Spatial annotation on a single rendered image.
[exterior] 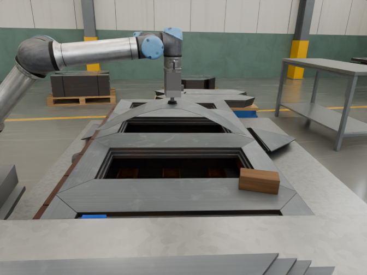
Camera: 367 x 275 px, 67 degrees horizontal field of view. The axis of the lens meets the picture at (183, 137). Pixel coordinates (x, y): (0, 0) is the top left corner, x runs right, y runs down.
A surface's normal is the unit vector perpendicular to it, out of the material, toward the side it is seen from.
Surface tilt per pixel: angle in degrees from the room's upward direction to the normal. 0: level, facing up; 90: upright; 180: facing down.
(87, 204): 0
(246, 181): 90
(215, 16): 90
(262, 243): 0
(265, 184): 90
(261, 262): 0
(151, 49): 94
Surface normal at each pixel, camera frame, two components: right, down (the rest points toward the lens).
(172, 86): 0.16, 0.36
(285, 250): 0.02, -0.93
